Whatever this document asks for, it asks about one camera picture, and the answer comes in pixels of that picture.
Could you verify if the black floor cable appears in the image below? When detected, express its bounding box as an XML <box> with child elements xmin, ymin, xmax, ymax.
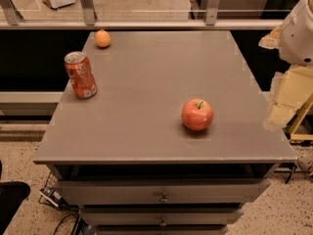
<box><xmin>52</xmin><ymin>213</ymin><xmax>82</xmax><ymax>235</ymax></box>

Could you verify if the wire basket on floor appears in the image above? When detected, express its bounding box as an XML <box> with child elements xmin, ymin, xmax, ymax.
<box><xmin>39</xmin><ymin>173</ymin><xmax>68</xmax><ymax>211</ymax></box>

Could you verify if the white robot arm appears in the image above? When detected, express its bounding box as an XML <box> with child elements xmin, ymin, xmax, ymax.
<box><xmin>258</xmin><ymin>0</ymin><xmax>313</xmax><ymax>129</ymax></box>

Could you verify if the middle grey drawer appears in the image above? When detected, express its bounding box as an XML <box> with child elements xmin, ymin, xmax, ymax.
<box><xmin>80</xmin><ymin>208</ymin><xmax>243</xmax><ymax>226</ymax></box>

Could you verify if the black chair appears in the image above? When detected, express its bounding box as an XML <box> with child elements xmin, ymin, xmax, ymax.
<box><xmin>0</xmin><ymin>162</ymin><xmax>31</xmax><ymax>233</ymax></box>

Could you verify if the grey drawer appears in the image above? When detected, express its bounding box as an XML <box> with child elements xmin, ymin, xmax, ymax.
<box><xmin>80</xmin><ymin>208</ymin><xmax>243</xmax><ymax>226</ymax></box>
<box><xmin>55</xmin><ymin>179</ymin><xmax>270</xmax><ymax>206</ymax></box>

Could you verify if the metal railing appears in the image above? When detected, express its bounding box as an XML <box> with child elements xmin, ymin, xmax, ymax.
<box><xmin>0</xmin><ymin>0</ymin><xmax>298</xmax><ymax>30</ymax></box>

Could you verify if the grey drawer cabinet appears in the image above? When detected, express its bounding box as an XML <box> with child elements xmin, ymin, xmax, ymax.
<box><xmin>35</xmin><ymin>31</ymin><xmax>296</xmax><ymax>235</ymax></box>

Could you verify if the orange fruit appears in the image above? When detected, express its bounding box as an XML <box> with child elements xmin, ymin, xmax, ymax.
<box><xmin>95</xmin><ymin>29</ymin><xmax>111</xmax><ymax>48</ymax></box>

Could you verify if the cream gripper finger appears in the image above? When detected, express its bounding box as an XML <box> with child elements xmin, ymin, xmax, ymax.
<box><xmin>265</xmin><ymin>65</ymin><xmax>313</xmax><ymax>128</ymax></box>
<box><xmin>258</xmin><ymin>25</ymin><xmax>282</xmax><ymax>49</ymax></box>

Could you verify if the red apple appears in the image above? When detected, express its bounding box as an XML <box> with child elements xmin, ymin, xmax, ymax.
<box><xmin>181</xmin><ymin>99</ymin><xmax>214</xmax><ymax>131</ymax></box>

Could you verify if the red soda can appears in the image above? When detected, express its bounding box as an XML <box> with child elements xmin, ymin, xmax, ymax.
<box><xmin>65</xmin><ymin>51</ymin><xmax>97</xmax><ymax>99</ymax></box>

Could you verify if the top grey drawer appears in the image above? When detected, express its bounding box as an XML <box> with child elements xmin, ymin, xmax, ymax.
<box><xmin>55</xmin><ymin>179</ymin><xmax>270</xmax><ymax>206</ymax></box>

